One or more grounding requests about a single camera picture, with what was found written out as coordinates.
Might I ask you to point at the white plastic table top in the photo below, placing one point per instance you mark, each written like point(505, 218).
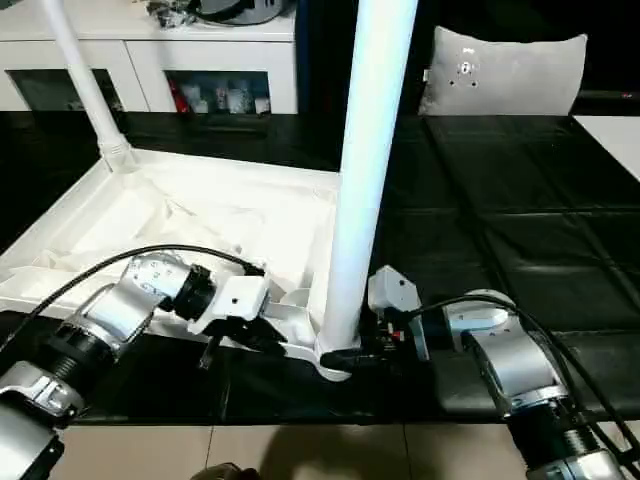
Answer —
point(175, 215)

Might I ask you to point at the white plastic table leg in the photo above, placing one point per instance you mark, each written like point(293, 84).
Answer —
point(370, 150)
point(85, 75)

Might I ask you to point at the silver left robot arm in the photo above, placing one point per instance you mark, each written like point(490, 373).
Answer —
point(100, 320)

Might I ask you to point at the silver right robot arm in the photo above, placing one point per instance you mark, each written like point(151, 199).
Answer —
point(515, 360)

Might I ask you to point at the grey cushion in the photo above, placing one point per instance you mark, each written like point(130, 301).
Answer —
point(505, 75)

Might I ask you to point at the white cabinet with glass doors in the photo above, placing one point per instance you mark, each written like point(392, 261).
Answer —
point(150, 50)

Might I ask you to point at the white flat board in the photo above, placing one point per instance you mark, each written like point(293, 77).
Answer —
point(612, 140)

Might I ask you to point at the grey round bag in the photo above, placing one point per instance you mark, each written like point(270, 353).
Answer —
point(240, 10)

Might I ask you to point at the dark clutter pile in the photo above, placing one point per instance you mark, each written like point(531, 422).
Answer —
point(170, 12)

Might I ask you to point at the thin black metal rail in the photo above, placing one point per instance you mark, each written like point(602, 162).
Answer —
point(610, 95)

